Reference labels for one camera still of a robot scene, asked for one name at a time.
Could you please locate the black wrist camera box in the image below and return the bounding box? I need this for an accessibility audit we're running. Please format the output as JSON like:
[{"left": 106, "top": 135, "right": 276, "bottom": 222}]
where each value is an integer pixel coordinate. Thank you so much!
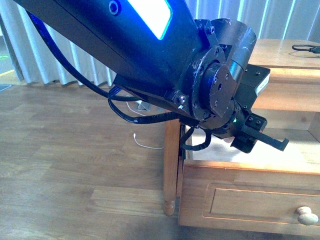
[{"left": 234, "top": 64, "right": 271, "bottom": 110}]

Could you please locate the white charger cable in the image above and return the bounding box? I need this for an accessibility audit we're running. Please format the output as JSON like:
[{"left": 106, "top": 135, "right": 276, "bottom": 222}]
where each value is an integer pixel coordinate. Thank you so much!
[{"left": 125, "top": 94, "right": 165, "bottom": 150}]

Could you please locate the open floor outlet box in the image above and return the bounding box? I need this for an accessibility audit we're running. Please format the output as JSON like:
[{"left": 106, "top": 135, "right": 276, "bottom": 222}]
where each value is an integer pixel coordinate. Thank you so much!
[{"left": 136, "top": 100, "right": 152, "bottom": 111}]

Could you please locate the grey floor sign mat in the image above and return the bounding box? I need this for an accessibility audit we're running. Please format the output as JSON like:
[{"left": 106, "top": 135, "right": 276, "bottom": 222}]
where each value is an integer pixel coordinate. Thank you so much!
[{"left": 0, "top": 84, "right": 12, "bottom": 92}]

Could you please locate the wooden nightstand cabinet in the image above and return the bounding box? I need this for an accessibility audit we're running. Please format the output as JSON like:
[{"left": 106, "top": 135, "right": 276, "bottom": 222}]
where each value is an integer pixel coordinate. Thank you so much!
[{"left": 162, "top": 38, "right": 320, "bottom": 217}]

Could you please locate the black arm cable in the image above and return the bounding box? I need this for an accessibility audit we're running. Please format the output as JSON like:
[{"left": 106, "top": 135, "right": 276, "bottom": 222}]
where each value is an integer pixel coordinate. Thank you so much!
[{"left": 26, "top": 11, "right": 213, "bottom": 152}]

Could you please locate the wooden drawer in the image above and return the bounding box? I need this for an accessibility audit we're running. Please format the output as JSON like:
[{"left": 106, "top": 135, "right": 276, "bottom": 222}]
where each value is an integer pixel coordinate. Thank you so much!
[{"left": 179, "top": 128, "right": 320, "bottom": 239}]

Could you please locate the black cable on nightstand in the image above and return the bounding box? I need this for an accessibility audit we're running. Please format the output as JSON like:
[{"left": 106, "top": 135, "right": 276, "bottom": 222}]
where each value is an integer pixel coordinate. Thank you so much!
[{"left": 291, "top": 44, "right": 320, "bottom": 54}]

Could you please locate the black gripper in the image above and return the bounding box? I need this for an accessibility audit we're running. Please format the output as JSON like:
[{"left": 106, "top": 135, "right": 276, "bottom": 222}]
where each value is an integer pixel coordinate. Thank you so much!
[{"left": 211, "top": 100, "right": 289, "bottom": 154}]

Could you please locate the round wooden drawer knob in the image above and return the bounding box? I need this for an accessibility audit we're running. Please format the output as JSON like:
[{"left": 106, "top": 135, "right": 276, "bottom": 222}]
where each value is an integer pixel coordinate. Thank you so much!
[{"left": 296, "top": 206, "right": 319, "bottom": 226}]

